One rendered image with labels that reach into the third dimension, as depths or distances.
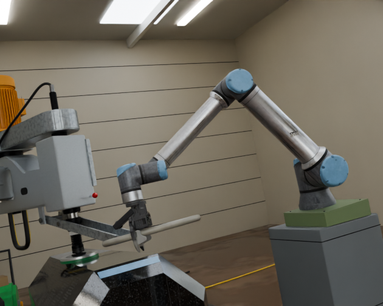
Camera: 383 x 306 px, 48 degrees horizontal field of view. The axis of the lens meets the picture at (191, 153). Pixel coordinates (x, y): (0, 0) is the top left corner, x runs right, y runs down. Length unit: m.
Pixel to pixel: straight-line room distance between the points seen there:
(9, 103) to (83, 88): 4.79
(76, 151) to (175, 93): 6.05
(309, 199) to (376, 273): 0.48
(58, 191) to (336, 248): 1.49
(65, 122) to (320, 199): 1.45
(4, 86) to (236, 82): 1.78
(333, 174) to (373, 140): 4.91
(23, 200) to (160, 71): 5.98
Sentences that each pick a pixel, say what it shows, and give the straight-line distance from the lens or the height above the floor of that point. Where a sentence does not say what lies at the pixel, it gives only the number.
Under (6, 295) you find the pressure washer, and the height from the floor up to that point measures 0.51.
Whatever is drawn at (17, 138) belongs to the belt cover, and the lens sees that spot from 2.89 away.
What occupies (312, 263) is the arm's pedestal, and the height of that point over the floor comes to 0.68.
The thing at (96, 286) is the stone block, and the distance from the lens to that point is 2.12.
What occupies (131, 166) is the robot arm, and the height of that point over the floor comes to 1.28.
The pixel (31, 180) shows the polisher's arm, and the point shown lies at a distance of 2.80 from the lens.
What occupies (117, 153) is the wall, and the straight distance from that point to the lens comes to 7.86.
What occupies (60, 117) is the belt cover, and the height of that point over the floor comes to 1.66.
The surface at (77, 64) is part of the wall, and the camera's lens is 8.07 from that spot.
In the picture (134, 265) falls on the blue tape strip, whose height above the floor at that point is 0.82.
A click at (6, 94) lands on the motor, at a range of 3.23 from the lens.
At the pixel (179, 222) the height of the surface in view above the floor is 1.00.
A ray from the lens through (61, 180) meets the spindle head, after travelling 2.52.
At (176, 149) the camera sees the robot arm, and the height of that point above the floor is 1.33.
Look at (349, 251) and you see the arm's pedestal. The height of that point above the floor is 0.71.
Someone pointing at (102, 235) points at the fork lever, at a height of 0.97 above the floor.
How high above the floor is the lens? 1.17
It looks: 4 degrees up
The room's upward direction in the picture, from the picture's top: 10 degrees counter-clockwise
